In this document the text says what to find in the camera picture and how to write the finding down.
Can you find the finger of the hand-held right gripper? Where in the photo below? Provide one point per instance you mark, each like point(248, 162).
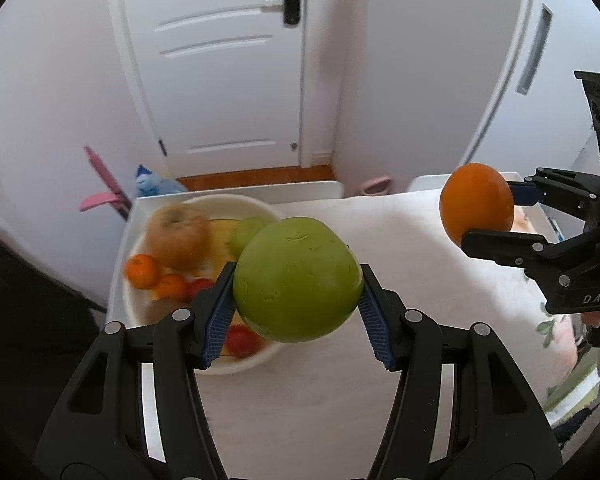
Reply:
point(565, 190)
point(510, 250)

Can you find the small pink floor item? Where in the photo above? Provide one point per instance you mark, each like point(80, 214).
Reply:
point(376, 186)

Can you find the orange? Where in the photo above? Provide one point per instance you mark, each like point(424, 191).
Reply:
point(475, 200)

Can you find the red cherry tomato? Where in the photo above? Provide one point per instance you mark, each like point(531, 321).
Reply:
point(242, 341)
point(200, 287)

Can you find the person's right hand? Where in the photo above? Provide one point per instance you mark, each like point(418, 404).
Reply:
point(592, 319)

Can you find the cream floral tablecloth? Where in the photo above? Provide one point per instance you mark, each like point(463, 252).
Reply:
point(305, 410)

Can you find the large tangerine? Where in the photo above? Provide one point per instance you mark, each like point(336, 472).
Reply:
point(141, 271)

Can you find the cream oval bowl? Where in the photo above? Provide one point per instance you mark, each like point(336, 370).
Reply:
point(135, 300)

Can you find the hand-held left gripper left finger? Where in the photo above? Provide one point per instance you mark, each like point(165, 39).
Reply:
point(217, 320)

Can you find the small green apple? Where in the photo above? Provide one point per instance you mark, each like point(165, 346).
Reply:
point(245, 235)

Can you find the red apple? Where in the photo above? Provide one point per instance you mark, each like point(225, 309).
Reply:
point(177, 235)

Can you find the large green apple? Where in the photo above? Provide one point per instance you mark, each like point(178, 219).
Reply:
point(297, 280)

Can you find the white chair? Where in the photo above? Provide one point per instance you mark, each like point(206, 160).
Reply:
point(430, 181)

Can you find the white panelled door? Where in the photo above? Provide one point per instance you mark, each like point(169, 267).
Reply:
point(215, 85)

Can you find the green striped cloth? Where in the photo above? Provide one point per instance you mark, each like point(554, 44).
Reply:
point(570, 392)

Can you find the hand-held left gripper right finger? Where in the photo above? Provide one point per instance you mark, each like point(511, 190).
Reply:
point(375, 327)

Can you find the blue bag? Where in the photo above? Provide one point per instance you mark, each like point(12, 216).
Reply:
point(152, 185)

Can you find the small tangerine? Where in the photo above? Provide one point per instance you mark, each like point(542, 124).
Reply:
point(172, 287)

